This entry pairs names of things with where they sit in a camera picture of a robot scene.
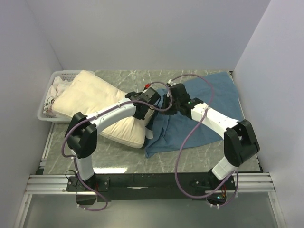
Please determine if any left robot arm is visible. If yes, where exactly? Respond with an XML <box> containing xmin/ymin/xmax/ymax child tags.
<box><xmin>62</xmin><ymin>88</ymin><xmax>161</xmax><ymax>191</ymax></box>

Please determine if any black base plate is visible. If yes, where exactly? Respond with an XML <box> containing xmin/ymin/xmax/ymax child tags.
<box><xmin>66</xmin><ymin>172</ymin><xmax>226</xmax><ymax>202</ymax></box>

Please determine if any cream pillow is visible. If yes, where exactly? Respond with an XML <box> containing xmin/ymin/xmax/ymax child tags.
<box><xmin>51</xmin><ymin>70</ymin><xmax>154</xmax><ymax>149</ymax></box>

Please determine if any white printed cloth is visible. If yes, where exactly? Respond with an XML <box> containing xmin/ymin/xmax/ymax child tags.
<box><xmin>43</xmin><ymin>76</ymin><xmax>72</xmax><ymax>115</ymax></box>

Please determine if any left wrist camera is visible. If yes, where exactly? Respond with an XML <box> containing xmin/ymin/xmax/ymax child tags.
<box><xmin>143</xmin><ymin>83</ymin><xmax>151</xmax><ymax>91</ymax></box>

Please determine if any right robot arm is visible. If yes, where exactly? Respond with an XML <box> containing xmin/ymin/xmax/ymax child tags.
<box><xmin>165</xmin><ymin>80</ymin><xmax>260</xmax><ymax>190</ymax></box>

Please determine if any white plastic basket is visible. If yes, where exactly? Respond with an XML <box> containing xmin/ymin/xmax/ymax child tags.
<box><xmin>37</xmin><ymin>70</ymin><xmax>95</xmax><ymax>123</ymax></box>

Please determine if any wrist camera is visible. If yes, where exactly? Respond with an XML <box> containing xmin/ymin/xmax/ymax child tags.
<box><xmin>143</xmin><ymin>83</ymin><xmax>151</xmax><ymax>91</ymax></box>
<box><xmin>166</xmin><ymin>79</ymin><xmax>176</xmax><ymax>87</ymax></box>

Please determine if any blue pillowcase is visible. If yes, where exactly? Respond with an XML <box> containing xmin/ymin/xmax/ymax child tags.
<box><xmin>144</xmin><ymin>72</ymin><xmax>244</xmax><ymax>158</ymax></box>

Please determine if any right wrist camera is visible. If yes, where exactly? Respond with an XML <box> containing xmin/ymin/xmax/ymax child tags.
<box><xmin>166</xmin><ymin>79</ymin><xmax>176</xmax><ymax>87</ymax></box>

